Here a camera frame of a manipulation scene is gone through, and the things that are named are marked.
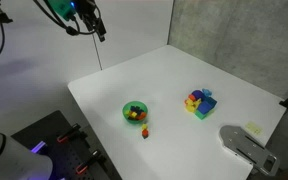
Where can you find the black clamp with red tip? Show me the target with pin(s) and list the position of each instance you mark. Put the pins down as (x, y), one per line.
(89, 162)
(69, 133)

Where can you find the green toy block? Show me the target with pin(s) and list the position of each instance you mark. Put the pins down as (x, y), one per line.
(200, 115)

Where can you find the black perforated board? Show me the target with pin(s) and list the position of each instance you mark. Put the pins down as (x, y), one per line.
(64, 156)

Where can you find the yellow wooden cube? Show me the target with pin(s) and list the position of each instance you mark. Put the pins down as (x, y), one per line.
(127, 112)
(144, 126)
(134, 115)

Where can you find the green translucent plastic bowl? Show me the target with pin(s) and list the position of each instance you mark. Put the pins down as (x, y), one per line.
(134, 113)

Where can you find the red wooden cube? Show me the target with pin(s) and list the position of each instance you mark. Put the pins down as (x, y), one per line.
(145, 133)

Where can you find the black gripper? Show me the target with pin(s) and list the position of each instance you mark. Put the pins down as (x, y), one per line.
(85, 8)

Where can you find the grey metal mounting plate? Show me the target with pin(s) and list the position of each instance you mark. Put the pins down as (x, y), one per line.
(247, 148)

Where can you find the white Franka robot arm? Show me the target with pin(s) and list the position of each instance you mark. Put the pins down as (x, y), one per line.
(14, 160)

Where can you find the orange wooden cube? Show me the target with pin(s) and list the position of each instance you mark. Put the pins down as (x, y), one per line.
(142, 115)

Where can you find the light blue toy piece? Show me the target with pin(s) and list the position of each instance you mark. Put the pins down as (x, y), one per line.
(206, 91)

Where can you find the yellow toy piece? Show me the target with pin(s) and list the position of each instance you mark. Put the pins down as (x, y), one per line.
(192, 105)

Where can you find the purple toy piece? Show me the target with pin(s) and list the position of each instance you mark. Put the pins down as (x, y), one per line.
(197, 93)

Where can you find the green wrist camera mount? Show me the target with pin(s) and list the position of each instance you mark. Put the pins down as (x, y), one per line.
(62, 8)

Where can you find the pale yellow sticky note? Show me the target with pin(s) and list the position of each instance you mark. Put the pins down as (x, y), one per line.
(253, 128)

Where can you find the large blue toy block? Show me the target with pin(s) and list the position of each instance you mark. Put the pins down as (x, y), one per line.
(206, 106)

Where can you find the orange toy piece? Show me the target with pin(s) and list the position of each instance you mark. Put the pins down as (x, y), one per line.
(192, 97)

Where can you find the black wooden cube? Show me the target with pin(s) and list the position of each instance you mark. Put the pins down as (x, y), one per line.
(135, 108)

